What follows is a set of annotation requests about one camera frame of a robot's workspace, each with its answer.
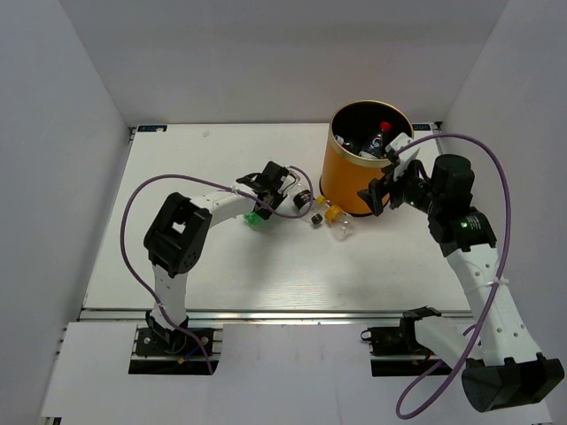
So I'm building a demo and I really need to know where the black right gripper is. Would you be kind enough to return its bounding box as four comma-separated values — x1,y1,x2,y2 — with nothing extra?
357,157,443,216

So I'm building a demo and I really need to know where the yellow cap clear bottle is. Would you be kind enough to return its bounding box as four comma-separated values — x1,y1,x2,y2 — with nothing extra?
315,196,354,241

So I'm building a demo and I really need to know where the red label cola bottle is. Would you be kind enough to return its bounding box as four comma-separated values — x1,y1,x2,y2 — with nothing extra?
335,135,360,155

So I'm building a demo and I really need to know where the large red label water bottle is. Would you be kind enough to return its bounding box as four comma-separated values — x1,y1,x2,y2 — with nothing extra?
359,121,392,159

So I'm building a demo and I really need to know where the green plastic bottle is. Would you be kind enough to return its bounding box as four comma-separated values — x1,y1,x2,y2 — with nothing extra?
243,212,263,226

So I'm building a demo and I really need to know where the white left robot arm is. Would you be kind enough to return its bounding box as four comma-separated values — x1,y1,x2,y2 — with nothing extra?
144,161,296,353

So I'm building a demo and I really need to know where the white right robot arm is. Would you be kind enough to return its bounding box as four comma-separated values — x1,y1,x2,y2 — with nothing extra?
358,154,564,413

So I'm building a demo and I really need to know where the orange bin with gold rim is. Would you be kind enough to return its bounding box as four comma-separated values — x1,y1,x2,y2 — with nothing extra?
319,100,414,217

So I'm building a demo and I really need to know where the black label clear bottle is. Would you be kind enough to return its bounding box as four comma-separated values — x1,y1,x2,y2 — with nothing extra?
290,182,312,213

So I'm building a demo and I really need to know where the small black bottle cap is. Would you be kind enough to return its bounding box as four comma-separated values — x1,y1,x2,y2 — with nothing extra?
311,214,322,226

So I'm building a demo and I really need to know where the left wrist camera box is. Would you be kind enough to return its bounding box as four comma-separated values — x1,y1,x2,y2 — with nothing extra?
279,166,301,195

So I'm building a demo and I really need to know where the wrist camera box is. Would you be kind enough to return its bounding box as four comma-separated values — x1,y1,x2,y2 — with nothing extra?
384,132,422,178
279,166,301,195

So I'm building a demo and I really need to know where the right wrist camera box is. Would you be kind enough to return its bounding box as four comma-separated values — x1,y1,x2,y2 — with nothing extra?
384,132,422,178

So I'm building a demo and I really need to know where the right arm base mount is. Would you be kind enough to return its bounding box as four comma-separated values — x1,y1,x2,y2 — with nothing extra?
360,306,442,377

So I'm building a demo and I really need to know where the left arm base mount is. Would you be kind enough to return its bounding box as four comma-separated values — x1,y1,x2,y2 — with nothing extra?
128,326,210,376

